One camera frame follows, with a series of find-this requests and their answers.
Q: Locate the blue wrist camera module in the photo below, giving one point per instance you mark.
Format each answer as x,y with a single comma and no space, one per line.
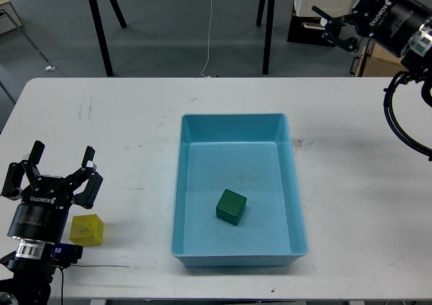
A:
65,254

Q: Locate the yellow wooden block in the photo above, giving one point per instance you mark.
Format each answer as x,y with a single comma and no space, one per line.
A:
87,230

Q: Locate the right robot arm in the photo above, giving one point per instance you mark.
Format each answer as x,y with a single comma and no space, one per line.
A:
419,68

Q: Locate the black table leg right rear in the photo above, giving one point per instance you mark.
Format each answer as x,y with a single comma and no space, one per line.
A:
260,12

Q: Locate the black table leg left rear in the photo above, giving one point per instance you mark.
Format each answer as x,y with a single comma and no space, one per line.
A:
118,13

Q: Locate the green wooden block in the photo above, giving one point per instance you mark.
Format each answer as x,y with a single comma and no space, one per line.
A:
230,207

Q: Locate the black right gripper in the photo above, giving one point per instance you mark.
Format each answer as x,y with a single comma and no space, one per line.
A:
399,26

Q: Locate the blue plastic tray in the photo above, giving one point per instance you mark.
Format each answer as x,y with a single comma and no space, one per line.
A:
250,154

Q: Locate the wooden cabinet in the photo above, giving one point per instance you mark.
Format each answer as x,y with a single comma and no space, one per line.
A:
375,61
10,19

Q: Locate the wooden cabinet right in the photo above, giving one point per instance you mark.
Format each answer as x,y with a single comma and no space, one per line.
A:
375,61

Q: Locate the black drawer box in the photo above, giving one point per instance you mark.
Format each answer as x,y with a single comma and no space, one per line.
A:
307,30

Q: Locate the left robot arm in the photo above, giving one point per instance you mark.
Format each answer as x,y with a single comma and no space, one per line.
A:
31,268

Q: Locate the wooden cabinet left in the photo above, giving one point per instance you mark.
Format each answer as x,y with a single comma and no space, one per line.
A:
10,19

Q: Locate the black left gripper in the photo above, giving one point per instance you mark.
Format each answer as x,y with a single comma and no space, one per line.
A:
45,202

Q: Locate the black table leg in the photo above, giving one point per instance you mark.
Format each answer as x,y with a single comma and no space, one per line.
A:
260,12
98,25
268,35
118,13

